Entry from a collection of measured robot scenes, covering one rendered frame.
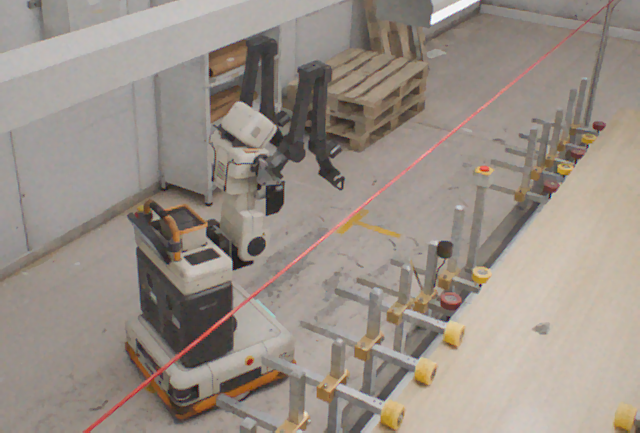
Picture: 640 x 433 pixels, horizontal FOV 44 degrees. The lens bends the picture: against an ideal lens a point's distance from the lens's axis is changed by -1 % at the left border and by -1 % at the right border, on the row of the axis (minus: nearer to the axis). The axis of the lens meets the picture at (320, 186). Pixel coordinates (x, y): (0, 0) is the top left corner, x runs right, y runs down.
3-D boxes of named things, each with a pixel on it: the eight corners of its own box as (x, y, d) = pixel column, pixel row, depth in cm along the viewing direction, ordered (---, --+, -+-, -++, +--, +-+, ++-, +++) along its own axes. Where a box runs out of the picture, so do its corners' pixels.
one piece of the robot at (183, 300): (188, 392, 370) (180, 237, 332) (138, 331, 409) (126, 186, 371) (250, 367, 388) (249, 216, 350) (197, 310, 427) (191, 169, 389)
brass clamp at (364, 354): (351, 356, 281) (352, 345, 278) (370, 337, 291) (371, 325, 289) (367, 363, 278) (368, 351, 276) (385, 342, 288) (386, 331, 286)
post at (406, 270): (390, 368, 317) (401, 265, 295) (394, 363, 320) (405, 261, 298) (398, 371, 316) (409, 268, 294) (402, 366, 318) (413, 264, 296)
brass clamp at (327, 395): (314, 397, 261) (315, 385, 259) (335, 375, 272) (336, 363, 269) (330, 404, 259) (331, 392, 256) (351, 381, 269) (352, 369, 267)
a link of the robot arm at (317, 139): (308, 61, 349) (323, 69, 342) (319, 59, 353) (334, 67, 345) (304, 151, 369) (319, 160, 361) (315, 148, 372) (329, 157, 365)
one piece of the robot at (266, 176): (261, 186, 351) (265, 162, 347) (255, 182, 355) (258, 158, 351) (280, 183, 357) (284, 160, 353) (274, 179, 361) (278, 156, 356)
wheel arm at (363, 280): (355, 284, 338) (356, 276, 336) (359, 281, 341) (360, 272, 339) (451, 319, 319) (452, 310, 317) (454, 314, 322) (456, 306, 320)
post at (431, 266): (417, 339, 337) (428, 241, 315) (420, 334, 340) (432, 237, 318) (424, 342, 336) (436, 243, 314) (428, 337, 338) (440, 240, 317)
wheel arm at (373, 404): (260, 364, 274) (260, 355, 272) (266, 358, 277) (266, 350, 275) (391, 421, 252) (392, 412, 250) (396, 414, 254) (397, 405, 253)
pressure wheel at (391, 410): (384, 400, 250) (393, 398, 258) (376, 424, 250) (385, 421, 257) (401, 407, 248) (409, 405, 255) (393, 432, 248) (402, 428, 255)
